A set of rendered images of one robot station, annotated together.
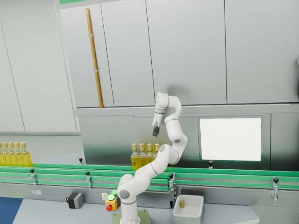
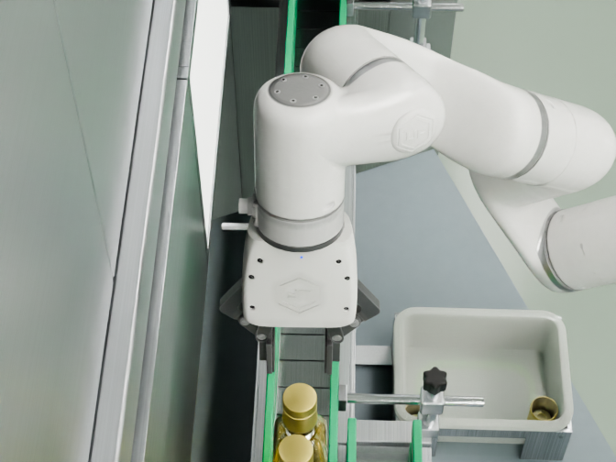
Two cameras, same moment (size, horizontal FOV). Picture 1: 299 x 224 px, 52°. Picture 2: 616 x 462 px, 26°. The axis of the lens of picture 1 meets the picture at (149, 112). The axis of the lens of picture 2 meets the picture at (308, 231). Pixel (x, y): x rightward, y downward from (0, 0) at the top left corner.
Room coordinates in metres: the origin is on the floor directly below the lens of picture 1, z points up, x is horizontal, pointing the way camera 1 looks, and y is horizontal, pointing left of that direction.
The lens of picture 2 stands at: (2.13, 0.59, 2.32)
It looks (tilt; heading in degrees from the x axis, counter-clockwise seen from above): 54 degrees down; 255
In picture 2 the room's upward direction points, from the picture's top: straight up
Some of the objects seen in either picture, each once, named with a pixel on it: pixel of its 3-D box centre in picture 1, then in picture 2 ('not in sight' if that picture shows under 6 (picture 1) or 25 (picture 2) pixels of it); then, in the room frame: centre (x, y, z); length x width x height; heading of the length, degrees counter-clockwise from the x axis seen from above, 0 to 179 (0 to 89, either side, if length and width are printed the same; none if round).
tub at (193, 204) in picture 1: (188, 210); (478, 381); (1.70, -0.19, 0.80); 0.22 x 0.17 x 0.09; 164
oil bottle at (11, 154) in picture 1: (14, 158); not in sight; (2.32, 1.13, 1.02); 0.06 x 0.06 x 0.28; 74
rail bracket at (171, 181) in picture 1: (172, 181); (411, 402); (1.82, -0.10, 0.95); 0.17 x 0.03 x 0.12; 164
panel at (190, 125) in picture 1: (195, 138); (183, 195); (2.03, -0.31, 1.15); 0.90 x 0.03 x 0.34; 74
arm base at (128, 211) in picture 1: (129, 212); not in sight; (1.60, 0.18, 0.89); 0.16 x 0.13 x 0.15; 12
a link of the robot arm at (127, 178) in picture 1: (127, 189); not in sight; (1.60, 0.17, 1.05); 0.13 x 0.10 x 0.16; 174
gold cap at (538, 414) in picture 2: not in sight; (542, 416); (1.63, -0.12, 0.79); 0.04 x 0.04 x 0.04
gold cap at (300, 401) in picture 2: (157, 147); (300, 407); (1.97, -0.03, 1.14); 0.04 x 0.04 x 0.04
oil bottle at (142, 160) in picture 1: (143, 166); not in sight; (2.01, 0.08, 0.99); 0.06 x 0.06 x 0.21; 74
